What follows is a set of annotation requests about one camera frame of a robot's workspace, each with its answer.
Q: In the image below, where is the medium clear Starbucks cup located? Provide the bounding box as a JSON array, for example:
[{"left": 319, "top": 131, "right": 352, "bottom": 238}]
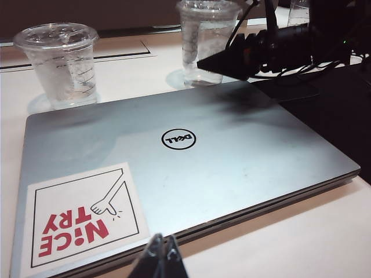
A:
[{"left": 176, "top": 0, "right": 243, "bottom": 88}]

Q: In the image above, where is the tall clear plastic cup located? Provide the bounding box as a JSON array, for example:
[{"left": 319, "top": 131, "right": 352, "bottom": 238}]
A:
[{"left": 286, "top": 0, "right": 312, "bottom": 28}]

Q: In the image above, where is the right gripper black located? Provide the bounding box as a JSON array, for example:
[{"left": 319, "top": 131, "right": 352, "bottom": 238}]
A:
[{"left": 197, "top": 24, "right": 314, "bottom": 82}]

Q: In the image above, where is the small clear plastic cup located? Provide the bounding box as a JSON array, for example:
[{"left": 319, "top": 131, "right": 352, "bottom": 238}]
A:
[{"left": 13, "top": 23, "right": 101, "bottom": 110}]

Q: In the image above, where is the white Nice Try sticker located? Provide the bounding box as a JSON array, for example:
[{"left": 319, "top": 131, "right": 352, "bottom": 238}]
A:
[{"left": 20, "top": 162, "right": 151, "bottom": 269}]

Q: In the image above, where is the silver Dell laptop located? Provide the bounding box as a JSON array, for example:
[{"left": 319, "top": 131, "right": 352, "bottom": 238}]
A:
[{"left": 10, "top": 80, "right": 362, "bottom": 278}]

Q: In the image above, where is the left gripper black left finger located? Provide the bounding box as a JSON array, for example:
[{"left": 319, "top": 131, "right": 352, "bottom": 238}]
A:
[{"left": 132, "top": 232, "right": 168, "bottom": 278}]

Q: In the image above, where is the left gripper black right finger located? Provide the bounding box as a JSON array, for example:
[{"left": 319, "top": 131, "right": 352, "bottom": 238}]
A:
[{"left": 153, "top": 235, "right": 192, "bottom": 278}]

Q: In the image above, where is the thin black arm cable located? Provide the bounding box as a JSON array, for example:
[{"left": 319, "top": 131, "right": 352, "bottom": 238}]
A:
[{"left": 224, "top": 0, "right": 260, "bottom": 52}]

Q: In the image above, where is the desk cable slot cover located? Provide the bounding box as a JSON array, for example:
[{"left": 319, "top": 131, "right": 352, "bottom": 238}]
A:
[{"left": 0, "top": 39, "right": 159, "bottom": 70}]

